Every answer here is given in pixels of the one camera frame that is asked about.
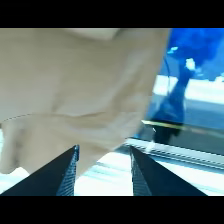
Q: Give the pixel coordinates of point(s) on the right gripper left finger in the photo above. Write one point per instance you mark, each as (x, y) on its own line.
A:
(56, 178)

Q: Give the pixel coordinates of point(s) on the silver frame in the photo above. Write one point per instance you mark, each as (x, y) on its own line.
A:
(186, 154)

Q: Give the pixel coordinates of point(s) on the beige shirt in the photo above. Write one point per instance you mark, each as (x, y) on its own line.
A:
(76, 90)

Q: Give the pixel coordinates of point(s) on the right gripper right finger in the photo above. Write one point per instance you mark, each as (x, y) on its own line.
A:
(156, 180)

